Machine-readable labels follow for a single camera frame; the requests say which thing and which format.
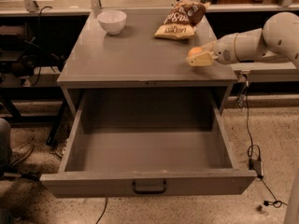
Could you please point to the orange fruit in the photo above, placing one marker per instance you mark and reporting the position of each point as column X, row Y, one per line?
column 195, row 51

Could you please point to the brown chip bag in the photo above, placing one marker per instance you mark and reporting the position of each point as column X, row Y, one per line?
column 180, row 22

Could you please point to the person's shoe and leg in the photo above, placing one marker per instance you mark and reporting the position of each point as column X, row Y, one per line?
column 10, row 156

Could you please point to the white ceramic bowl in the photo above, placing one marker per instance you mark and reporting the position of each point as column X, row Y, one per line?
column 112, row 21

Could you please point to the black drawer handle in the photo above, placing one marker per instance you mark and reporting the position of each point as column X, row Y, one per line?
column 149, row 188

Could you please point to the dark machinery on left shelf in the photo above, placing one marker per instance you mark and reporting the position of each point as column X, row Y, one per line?
column 20, row 55

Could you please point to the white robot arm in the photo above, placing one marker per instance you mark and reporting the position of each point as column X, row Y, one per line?
column 276, row 41

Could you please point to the grey metal cabinet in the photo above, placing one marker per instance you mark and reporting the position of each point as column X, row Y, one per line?
column 135, row 58

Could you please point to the open grey drawer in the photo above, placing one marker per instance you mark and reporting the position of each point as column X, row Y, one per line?
column 174, row 135

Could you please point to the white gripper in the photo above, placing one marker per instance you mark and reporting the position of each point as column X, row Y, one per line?
column 224, row 51

